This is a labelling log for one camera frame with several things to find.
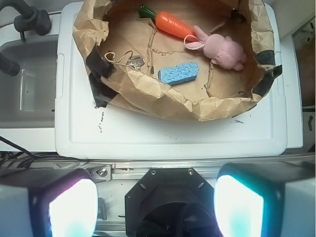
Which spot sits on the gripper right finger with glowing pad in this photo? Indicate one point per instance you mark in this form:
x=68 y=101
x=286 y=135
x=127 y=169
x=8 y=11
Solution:
x=266 y=199

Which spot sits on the aluminium rail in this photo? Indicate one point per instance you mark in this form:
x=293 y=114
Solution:
x=104 y=171

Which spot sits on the black octagonal mount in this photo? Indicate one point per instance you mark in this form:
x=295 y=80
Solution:
x=175 y=202

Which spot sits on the crumpled brown paper bag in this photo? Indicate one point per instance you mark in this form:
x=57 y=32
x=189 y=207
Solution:
x=185 y=60

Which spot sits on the black clamp knob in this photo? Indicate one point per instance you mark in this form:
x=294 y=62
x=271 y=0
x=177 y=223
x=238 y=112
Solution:
x=30 y=18

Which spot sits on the orange toy carrot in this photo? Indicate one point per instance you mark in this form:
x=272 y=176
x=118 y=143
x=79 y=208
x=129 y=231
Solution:
x=168 y=23

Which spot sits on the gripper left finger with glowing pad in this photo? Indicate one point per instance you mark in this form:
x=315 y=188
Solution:
x=46 y=202

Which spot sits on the silver metal clip with string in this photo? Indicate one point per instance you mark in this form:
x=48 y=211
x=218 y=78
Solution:
x=129 y=59

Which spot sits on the white plastic bin lid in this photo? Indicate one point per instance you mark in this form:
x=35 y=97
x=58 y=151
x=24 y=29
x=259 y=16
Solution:
x=84 y=131

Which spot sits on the pink plush bunny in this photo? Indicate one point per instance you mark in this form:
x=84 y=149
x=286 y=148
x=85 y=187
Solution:
x=222 y=51

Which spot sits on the blue sponge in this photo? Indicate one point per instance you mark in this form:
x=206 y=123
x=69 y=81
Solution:
x=178 y=74

